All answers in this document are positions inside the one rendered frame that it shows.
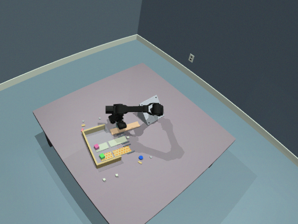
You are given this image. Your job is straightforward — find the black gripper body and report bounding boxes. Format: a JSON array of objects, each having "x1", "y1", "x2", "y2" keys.
[{"x1": 117, "y1": 114, "x2": 127, "y2": 130}]

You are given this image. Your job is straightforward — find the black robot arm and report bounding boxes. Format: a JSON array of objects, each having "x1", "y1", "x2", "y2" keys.
[{"x1": 105, "y1": 103, "x2": 164, "y2": 124}]

